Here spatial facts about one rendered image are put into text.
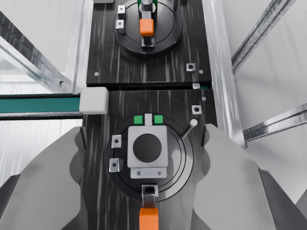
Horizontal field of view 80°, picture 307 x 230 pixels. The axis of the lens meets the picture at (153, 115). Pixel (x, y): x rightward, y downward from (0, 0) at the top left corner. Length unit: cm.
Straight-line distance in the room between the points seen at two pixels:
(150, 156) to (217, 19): 36
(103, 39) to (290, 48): 49
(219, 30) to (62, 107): 36
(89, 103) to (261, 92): 41
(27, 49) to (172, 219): 34
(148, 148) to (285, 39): 54
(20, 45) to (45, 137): 19
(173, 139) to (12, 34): 27
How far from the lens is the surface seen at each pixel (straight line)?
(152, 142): 19
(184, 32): 42
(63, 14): 66
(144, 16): 31
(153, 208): 23
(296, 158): 53
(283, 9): 37
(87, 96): 34
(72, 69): 41
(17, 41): 33
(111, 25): 44
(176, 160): 30
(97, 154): 33
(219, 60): 42
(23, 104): 44
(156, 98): 34
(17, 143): 46
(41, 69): 36
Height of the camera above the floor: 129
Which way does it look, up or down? 73 degrees down
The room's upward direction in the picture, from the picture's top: 1 degrees counter-clockwise
